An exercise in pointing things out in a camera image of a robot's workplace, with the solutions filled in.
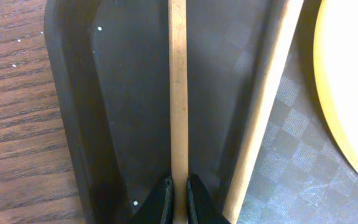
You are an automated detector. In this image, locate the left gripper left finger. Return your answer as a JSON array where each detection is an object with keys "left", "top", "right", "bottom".
[{"left": 129, "top": 175, "right": 173, "bottom": 224}]

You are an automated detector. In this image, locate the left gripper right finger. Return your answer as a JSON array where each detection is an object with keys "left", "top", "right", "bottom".
[{"left": 186, "top": 174, "right": 230, "bottom": 224}]

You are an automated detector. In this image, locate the wooden chopstick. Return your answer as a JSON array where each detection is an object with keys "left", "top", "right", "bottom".
[
  {"left": 223, "top": 0, "right": 304, "bottom": 223},
  {"left": 168, "top": 0, "right": 189, "bottom": 224}
]

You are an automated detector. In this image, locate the yellow round plate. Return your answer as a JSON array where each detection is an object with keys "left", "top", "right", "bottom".
[{"left": 313, "top": 0, "right": 358, "bottom": 173}]

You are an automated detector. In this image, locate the dark brown serving tray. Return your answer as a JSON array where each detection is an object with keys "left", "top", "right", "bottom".
[{"left": 44, "top": 0, "right": 358, "bottom": 224}]

